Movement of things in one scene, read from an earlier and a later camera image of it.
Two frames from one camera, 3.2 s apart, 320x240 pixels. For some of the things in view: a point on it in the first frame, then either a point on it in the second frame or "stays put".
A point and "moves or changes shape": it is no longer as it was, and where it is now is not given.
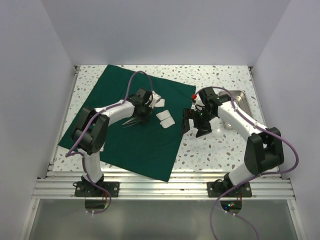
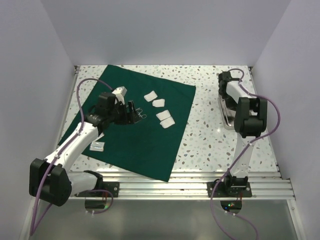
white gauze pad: [167, 122] stays put
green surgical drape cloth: [145, 148] stays put
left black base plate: [88, 189] stays put
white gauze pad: [160, 103] moves or changes shape
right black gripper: [203, 129] to [231, 105]
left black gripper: [143, 119] to [134, 117]
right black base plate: [215, 189] stays put
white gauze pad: [163, 115] stays put
